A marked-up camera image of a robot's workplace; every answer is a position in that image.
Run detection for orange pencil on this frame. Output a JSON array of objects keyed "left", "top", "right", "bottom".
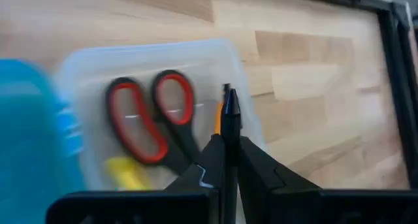
[{"left": 213, "top": 101, "right": 225, "bottom": 136}]

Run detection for black red handled scissors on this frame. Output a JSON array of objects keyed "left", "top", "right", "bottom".
[{"left": 104, "top": 69, "right": 202, "bottom": 176}]

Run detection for black metal table frame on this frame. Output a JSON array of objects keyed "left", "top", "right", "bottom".
[{"left": 261, "top": 0, "right": 418, "bottom": 190}]

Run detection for black pen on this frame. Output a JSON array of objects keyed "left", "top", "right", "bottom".
[{"left": 219, "top": 83, "right": 243, "bottom": 224}]

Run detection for clear plastic supply box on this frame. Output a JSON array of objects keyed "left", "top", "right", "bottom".
[{"left": 53, "top": 37, "right": 267, "bottom": 193}]

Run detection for blue plastic box lid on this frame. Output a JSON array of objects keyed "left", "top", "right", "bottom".
[{"left": 0, "top": 57, "right": 86, "bottom": 224}]

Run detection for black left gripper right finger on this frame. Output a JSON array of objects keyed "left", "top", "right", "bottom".
[{"left": 237, "top": 136, "right": 321, "bottom": 224}]

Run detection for yellow highlighter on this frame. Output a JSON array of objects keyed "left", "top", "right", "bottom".
[{"left": 104, "top": 156, "right": 153, "bottom": 192}]

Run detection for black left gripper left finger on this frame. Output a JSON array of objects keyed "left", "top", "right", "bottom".
[{"left": 165, "top": 134, "right": 227, "bottom": 193}]

